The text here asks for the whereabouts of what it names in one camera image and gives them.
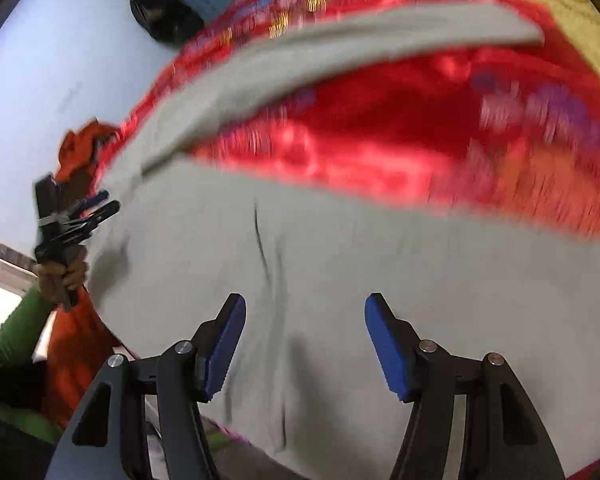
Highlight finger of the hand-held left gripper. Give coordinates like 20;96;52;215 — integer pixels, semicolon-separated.
70;189;110;213
64;200;122;241

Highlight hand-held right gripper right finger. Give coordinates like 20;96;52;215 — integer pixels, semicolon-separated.
364;292;566;480

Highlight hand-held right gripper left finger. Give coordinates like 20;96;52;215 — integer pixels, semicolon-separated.
45;292;247;480

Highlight beige pants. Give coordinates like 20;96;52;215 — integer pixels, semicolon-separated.
87;1;600;480

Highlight person's left forearm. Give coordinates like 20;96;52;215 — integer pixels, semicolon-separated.
0;287;57;362

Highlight person's left hand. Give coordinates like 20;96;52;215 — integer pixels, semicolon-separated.
36;246;90;307

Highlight orange cloth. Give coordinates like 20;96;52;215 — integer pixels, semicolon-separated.
42;119;124;428

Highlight person's clothed torso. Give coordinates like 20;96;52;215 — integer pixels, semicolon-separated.
0;342;67;480

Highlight black hanging garment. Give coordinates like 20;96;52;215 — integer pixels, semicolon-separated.
107;0;207;52

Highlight red floral satin blanket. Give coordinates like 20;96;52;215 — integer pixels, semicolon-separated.
97;0;600;243

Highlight yellow quilt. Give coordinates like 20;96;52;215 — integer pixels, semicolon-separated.
460;0;600;103

